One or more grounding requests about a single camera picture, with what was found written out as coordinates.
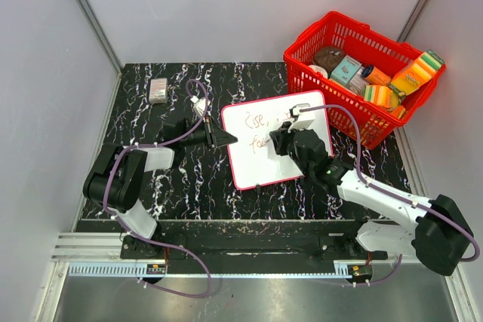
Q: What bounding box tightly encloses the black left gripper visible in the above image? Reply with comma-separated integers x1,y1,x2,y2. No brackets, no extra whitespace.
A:
180,116,238,149

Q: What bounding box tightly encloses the pink framed whiteboard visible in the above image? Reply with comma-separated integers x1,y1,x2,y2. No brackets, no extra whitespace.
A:
222,90,333,190

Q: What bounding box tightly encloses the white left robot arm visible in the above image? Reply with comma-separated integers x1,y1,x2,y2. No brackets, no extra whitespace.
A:
82,116,238,259

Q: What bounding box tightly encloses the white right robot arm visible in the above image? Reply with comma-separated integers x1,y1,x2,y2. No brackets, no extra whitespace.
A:
269,122,474,276

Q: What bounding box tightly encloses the white tape roll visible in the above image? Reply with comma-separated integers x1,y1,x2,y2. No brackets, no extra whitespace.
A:
309,64,329,78

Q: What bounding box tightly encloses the small pink white box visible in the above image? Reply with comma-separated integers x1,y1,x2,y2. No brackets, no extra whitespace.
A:
148,78,168,104

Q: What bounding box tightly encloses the brown round bread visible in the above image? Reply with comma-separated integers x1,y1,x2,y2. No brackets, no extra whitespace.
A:
312,46,346,72

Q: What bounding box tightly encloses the teal white carton box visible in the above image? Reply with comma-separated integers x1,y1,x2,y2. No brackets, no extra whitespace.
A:
330,55,365,94

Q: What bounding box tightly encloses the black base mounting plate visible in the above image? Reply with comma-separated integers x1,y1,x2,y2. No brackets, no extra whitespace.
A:
120,220,388,275

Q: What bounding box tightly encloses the striped sponge stack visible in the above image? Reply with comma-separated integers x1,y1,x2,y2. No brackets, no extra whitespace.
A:
362,84,401,109

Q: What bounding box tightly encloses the orange cylindrical can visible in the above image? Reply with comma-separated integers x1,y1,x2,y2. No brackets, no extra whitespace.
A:
361,64,392,86

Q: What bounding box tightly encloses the red plastic basket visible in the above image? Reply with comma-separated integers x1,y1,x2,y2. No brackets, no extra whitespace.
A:
283,11,446,149

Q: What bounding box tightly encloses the yellow sponge pack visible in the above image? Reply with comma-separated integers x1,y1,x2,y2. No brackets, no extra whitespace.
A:
389,50,445,98

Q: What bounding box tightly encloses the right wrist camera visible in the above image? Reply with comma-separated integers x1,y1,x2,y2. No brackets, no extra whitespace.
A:
288,103,315,133

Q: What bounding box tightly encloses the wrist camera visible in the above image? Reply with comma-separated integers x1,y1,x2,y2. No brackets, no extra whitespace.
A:
288,103,315,133
190,96,208,118

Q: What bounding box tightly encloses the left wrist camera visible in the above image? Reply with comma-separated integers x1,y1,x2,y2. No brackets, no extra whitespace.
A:
190,96,208,118

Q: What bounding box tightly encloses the white slotted cable duct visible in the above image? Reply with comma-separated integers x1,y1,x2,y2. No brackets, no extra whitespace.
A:
69,262,166,278

